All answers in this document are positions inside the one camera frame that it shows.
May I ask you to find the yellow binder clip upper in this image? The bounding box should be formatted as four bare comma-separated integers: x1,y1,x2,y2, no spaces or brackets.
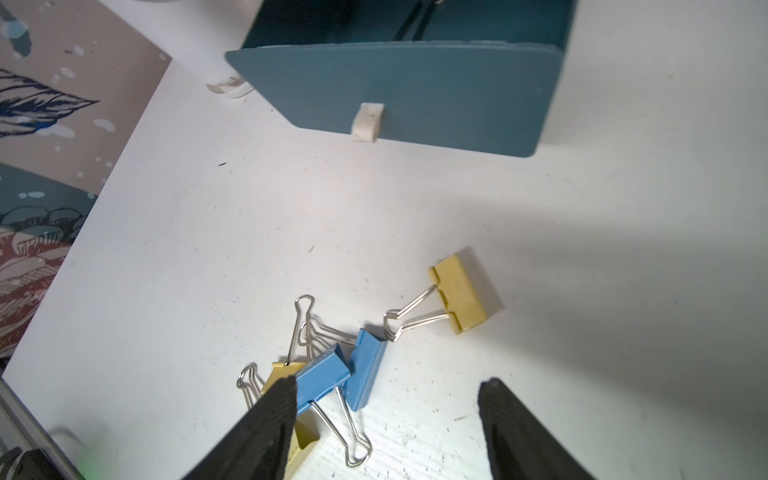
383,254,489,342

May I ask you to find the teal drawer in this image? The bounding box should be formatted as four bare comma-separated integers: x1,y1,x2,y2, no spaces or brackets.
225,0,577,157

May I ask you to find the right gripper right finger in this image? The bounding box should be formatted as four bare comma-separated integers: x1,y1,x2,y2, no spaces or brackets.
478,378,593,480

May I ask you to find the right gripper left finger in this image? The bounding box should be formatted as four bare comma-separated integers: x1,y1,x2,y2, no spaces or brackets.
185,376,297,480

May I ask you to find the blue binder clip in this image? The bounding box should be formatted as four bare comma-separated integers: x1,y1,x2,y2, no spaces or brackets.
286,293,374,469
296,329,389,415

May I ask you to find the yellow binder clip small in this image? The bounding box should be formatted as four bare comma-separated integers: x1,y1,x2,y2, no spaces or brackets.
236,361,319,479

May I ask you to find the white utensil cup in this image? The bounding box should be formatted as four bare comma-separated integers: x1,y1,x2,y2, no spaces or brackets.
206,77,254,99

